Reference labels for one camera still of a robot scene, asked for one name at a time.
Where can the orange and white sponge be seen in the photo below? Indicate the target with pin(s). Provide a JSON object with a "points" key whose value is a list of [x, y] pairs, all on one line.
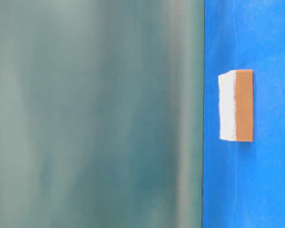
{"points": [[236, 105]]}

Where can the blue table cloth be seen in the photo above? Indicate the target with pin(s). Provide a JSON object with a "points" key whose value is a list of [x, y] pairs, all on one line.
{"points": [[243, 182]]}

